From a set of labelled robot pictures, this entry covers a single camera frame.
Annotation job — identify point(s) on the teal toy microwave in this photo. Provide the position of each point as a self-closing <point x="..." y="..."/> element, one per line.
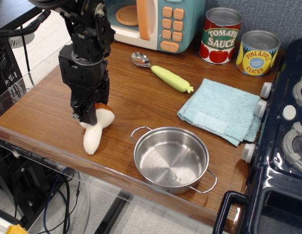
<point x="162" y="25"/>

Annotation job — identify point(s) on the stainless steel pan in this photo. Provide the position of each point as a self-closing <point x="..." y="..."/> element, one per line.
<point x="172" y="159"/>

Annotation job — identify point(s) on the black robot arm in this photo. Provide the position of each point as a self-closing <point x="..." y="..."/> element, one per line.
<point x="86" y="22"/>

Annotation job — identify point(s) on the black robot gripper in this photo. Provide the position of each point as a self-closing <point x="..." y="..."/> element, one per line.
<point x="88" y="81"/>

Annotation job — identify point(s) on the tomato sauce can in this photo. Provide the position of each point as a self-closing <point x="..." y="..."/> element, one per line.
<point x="221" y="29"/>

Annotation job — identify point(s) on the pineapple slices can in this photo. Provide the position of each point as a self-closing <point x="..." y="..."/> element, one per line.
<point x="257" y="52"/>

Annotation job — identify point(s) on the light blue folded cloth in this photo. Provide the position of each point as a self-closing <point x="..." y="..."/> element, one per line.
<point x="223" y="110"/>

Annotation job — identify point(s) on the spoon with green handle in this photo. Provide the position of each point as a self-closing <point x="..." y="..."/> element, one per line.
<point x="165" y="75"/>

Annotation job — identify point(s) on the dark blue toy stove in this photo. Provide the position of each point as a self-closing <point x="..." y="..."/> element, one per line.
<point x="273" y="201"/>

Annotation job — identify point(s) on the black desk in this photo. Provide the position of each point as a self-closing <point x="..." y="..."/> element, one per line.
<point x="15" y="13"/>

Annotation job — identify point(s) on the white plush mushroom toy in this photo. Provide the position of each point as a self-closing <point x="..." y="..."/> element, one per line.
<point x="92" y="136"/>

